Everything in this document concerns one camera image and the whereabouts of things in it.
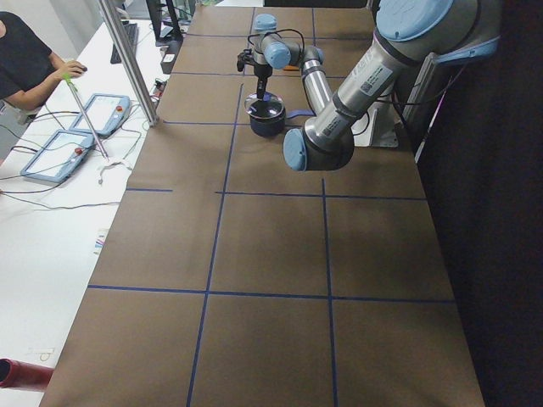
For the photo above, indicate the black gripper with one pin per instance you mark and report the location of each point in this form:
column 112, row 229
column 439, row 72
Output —
column 261, row 73

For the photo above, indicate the glass pot lid blue knob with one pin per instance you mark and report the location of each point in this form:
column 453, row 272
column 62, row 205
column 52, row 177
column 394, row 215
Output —
column 266, row 108

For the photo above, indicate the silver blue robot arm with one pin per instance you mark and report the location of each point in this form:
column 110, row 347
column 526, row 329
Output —
column 406, row 32

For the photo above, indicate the person's hand on mouse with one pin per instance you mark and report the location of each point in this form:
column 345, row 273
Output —
column 72, row 69

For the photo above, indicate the dark blue saucepan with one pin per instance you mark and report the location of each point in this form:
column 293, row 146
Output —
column 274, row 126

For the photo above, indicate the black monitor stand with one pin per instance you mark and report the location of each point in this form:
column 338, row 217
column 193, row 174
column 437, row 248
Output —
column 164, row 21

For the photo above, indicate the far teach pendant tablet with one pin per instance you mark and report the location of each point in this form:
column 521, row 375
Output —
column 107, row 112

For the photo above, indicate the teach pendant tablet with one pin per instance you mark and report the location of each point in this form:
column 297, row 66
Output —
column 59, row 157
column 107, row 112

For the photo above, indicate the thin metal rod stand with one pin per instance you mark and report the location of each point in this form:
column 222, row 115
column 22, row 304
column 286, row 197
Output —
column 84, row 124

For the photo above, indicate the near teach pendant tablet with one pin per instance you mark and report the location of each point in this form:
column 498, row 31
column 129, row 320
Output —
column 59, row 157

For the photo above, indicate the person in black shirt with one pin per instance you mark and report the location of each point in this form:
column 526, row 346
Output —
column 28, row 66

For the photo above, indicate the red cylinder object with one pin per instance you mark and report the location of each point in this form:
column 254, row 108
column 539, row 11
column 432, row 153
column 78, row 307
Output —
column 24, row 376

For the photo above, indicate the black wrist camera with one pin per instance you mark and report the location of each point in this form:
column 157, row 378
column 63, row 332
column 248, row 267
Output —
column 245, row 58

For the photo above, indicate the white mounting post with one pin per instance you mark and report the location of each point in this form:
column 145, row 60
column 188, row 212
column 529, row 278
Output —
column 376, row 128

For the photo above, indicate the aluminium frame post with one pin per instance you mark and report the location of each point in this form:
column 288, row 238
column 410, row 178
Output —
column 128, row 59

